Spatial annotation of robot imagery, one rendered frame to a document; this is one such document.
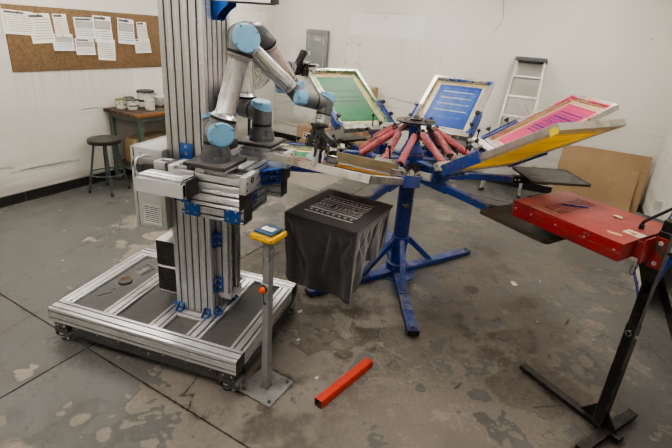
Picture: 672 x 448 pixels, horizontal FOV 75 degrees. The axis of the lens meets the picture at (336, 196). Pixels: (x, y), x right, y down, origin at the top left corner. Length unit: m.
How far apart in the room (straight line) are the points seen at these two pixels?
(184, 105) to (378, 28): 5.00
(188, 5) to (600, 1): 5.13
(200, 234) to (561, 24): 5.19
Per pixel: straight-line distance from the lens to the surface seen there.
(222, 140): 1.99
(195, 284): 2.78
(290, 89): 2.18
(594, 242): 2.33
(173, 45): 2.42
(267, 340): 2.45
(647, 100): 6.49
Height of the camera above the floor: 1.87
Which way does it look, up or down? 20 degrees down
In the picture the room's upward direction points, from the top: 4 degrees clockwise
